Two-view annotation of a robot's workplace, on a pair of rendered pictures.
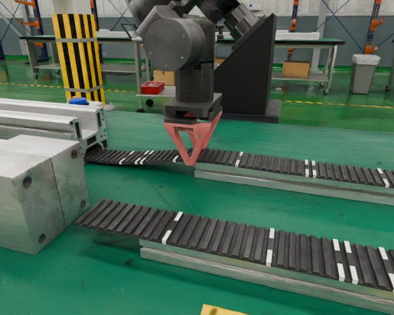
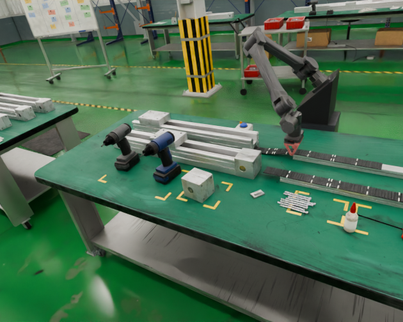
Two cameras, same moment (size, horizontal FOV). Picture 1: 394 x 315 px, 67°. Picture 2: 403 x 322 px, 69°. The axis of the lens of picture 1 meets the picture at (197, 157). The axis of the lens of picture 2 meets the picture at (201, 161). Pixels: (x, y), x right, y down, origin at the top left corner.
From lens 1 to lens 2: 98 cm
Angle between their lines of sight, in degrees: 18
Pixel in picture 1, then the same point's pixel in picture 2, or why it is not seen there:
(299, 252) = (319, 181)
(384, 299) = (337, 191)
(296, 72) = (390, 41)
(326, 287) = (324, 188)
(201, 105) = (296, 138)
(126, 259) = (276, 181)
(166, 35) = (287, 125)
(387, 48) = not seen: outside the picture
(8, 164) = (249, 158)
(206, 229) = (297, 175)
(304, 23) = not seen: outside the picture
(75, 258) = (263, 180)
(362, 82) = not seen: outside the picture
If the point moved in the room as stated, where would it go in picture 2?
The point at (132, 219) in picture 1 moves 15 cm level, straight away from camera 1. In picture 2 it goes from (277, 172) to (270, 154)
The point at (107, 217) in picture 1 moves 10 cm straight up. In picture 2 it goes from (270, 171) to (270, 151)
